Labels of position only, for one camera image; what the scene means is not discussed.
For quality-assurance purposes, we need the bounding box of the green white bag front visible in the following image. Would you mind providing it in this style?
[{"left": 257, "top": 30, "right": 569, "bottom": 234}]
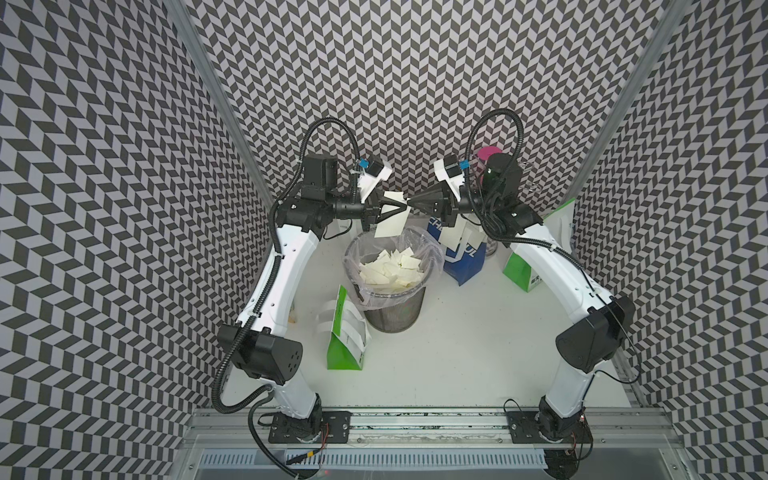
[{"left": 316, "top": 286, "right": 371, "bottom": 371}]

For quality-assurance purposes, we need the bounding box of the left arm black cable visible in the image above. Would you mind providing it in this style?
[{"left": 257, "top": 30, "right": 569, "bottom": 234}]
[{"left": 209, "top": 117, "right": 362, "bottom": 480}]

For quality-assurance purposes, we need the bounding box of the aluminium corner post right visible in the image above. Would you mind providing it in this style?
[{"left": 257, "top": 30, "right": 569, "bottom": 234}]
[{"left": 560, "top": 0, "right": 693, "bottom": 206}]

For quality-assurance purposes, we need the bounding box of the clear plastic bin liner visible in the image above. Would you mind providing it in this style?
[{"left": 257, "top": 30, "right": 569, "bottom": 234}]
[{"left": 343, "top": 223, "right": 446, "bottom": 312}]

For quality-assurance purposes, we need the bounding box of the aluminium corner post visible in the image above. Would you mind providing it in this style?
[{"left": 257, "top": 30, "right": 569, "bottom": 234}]
[
  {"left": 163, "top": 0, "right": 274, "bottom": 209},
  {"left": 560, "top": 0, "right": 693, "bottom": 206}
]

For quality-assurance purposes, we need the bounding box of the green white bag right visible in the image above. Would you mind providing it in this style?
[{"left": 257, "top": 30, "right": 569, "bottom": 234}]
[{"left": 502, "top": 197, "right": 577, "bottom": 293}]

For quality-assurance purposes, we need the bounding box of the blue paper bag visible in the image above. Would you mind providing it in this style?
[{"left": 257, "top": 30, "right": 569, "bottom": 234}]
[{"left": 427, "top": 219, "right": 487, "bottom": 286}]

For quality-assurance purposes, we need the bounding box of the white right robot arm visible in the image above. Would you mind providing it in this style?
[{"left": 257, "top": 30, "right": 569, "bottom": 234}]
[{"left": 408, "top": 153, "right": 635, "bottom": 444}]

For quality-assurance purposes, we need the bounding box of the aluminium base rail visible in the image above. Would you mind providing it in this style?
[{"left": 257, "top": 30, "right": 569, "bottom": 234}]
[{"left": 168, "top": 404, "right": 699, "bottom": 479}]

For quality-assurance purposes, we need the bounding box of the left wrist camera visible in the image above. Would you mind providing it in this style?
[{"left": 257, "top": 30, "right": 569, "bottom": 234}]
[{"left": 357, "top": 156, "right": 393, "bottom": 203}]

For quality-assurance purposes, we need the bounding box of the aluminium corner post left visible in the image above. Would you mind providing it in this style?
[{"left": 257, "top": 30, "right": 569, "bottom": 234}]
[{"left": 163, "top": 0, "right": 274, "bottom": 209}]

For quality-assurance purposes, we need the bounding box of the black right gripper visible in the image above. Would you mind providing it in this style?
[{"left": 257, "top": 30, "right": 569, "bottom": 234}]
[{"left": 407, "top": 178, "right": 497, "bottom": 227}]

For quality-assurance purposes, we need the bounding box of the green white bag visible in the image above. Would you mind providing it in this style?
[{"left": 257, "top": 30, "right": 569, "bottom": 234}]
[
  {"left": 316, "top": 286, "right": 371, "bottom": 371},
  {"left": 502, "top": 197, "right": 577, "bottom": 293}
]

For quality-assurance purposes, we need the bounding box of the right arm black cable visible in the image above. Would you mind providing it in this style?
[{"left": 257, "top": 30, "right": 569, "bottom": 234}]
[{"left": 464, "top": 107, "right": 643, "bottom": 463}]

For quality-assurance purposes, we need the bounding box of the mesh waste bin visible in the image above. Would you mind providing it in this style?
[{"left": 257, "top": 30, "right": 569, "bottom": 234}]
[{"left": 343, "top": 223, "right": 445, "bottom": 334}]

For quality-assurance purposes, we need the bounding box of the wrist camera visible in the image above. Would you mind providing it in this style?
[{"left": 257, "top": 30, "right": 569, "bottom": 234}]
[
  {"left": 357, "top": 156, "right": 393, "bottom": 203},
  {"left": 433, "top": 155, "right": 470, "bottom": 201}
]

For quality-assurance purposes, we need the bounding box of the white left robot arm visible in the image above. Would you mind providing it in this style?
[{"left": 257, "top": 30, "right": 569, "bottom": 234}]
[{"left": 212, "top": 156, "right": 405, "bottom": 443}]

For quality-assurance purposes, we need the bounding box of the pile of receipt scraps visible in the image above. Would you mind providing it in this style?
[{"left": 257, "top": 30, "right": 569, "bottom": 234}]
[{"left": 359, "top": 247, "right": 426, "bottom": 290}]

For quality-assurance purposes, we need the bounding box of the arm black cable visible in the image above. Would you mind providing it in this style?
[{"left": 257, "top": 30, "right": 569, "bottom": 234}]
[
  {"left": 209, "top": 117, "right": 362, "bottom": 480},
  {"left": 464, "top": 107, "right": 643, "bottom": 463}
]

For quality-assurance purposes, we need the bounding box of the pink hourglass ornament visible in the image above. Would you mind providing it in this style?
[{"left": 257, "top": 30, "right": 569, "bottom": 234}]
[{"left": 477, "top": 146, "right": 506, "bottom": 189}]

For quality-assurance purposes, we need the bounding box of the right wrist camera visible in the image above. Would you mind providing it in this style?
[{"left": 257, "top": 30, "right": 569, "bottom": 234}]
[{"left": 433, "top": 155, "right": 470, "bottom": 201}]

